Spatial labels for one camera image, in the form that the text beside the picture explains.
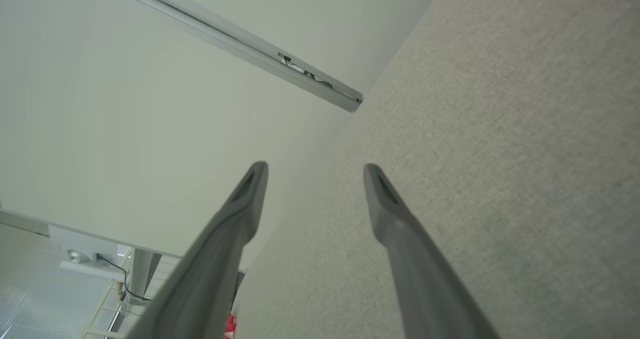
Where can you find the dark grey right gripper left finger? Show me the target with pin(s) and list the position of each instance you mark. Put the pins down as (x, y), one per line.
(210, 279)

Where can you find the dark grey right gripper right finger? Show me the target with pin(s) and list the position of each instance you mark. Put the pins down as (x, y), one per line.
(425, 289)

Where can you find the red shorts with white trim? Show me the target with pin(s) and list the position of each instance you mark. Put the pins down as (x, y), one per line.
(229, 326)

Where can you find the grey square column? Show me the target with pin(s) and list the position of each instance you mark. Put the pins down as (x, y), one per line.
(142, 274)

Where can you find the white box device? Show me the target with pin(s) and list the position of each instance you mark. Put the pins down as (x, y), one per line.
(65, 239)

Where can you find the grey partition frame post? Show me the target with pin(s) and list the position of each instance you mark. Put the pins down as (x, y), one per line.
(225, 41)

